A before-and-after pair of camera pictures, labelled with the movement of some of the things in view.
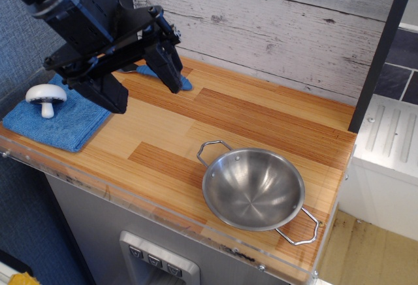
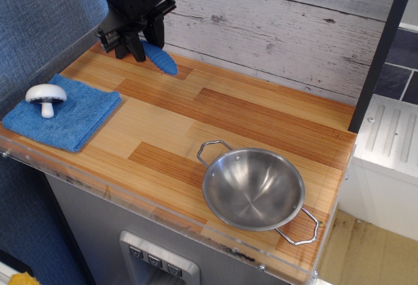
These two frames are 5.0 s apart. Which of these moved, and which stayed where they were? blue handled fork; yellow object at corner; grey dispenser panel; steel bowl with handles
Moved: blue handled fork
Stayed: grey dispenser panel; yellow object at corner; steel bowl with handles
